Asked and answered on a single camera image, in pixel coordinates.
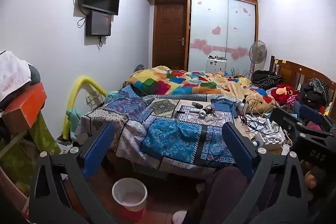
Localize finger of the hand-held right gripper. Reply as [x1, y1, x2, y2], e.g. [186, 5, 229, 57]
[299, 104, 335, 133]
[269, 107, 311, 138]

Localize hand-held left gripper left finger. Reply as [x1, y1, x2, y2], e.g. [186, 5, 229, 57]
[28, 122, 118, 224]

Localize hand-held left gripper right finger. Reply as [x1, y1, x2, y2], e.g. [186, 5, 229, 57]
[222, 122, 309, 224]

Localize white red wastebasket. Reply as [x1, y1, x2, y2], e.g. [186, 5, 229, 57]
[112, 178, 148, 215]

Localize person's right hand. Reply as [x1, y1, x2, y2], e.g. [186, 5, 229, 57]
[304, 170, 326, 191]

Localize black clothes pile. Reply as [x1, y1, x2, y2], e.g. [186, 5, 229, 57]
[299, 78, 328, 106]

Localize white power strip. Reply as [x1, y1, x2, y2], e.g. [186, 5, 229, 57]
[252, 119, 285, 146]

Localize red plush toy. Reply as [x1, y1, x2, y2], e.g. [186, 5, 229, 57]
[271, 84, 298, 104]

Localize teal cloth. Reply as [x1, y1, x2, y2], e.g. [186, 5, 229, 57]
[66, 109, 82, 140]

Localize black striped cloth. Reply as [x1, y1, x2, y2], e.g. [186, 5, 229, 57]
[252, 70, 281, 89]

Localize white rounded appliance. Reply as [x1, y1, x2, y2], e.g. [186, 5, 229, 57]
[232, 101, 246, 113]

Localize wooden headboard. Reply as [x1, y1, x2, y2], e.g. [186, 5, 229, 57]
[270, 55, 336, 98]

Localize tangled white earphones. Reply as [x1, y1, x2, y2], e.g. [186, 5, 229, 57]
[198, 106, 217, 119]

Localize person's leg in dark pants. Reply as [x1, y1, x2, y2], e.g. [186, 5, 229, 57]
[184, 165, 265, 224]

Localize yellow foam tube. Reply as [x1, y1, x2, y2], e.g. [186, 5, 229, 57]
[62, 76, 108, 140]

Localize standing electric fan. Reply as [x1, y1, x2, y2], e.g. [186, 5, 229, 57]
[249, 41, 268, 80]

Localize blue patchwork bed sheet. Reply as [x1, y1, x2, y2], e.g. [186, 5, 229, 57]
[79, 85, 237, 169]

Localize colourful patch blanket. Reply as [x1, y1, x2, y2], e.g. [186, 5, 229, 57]
[128, 66, 276, 111]

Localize green patterned bag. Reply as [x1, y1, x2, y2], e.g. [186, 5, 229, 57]
[0, 111, 61, 188]

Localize white box appliance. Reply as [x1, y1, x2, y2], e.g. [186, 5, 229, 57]
[207, 55, 227, 73]

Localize orange box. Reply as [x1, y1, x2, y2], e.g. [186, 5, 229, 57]
[1, 82, 48, 130]

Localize white slipper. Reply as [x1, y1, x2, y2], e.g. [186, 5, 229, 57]
[172, 210, 188, 224]

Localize grey cloth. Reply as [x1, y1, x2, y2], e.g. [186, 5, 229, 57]
[29, 63, 42, 86]

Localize white cloth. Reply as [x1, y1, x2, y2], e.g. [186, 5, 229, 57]
[0, 52, 32, 101]

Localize wardrobe with frosted sliding doors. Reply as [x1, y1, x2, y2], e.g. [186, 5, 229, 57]
[143, 0, 259, 80]

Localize brown wooden door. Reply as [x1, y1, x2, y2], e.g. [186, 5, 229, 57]
[154, 0, 188, 71]

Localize black cable tangle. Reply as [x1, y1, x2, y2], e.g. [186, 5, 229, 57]
[241, 95, 279, 135]

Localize small black wall monitor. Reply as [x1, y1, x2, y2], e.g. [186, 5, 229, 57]
[85, 11, 112, 37]

